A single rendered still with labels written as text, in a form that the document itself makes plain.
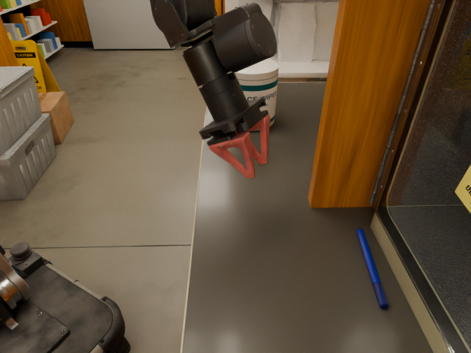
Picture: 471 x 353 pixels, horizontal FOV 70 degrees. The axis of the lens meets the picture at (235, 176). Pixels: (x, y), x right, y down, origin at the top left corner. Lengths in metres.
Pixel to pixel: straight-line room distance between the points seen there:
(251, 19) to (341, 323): 0.39
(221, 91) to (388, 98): 0.24
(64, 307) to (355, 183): 1.15
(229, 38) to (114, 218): 1.75
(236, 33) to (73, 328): 1.17
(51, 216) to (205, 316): 1.86
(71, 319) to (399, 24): 1.30
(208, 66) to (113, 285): 1.42
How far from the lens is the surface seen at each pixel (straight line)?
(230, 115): 0.48
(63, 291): 1.50
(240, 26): 0.44
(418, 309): 0.52
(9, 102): 2.37
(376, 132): 0.57
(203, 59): 0.48
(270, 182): 0.68
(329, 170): 0.59
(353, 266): 0.55
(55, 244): 2.07
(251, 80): 0.80
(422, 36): 0.47
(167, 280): 1.71
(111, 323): 1.35
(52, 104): 3.00
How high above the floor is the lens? 1.34
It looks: 36 degrees down
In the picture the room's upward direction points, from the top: straight up
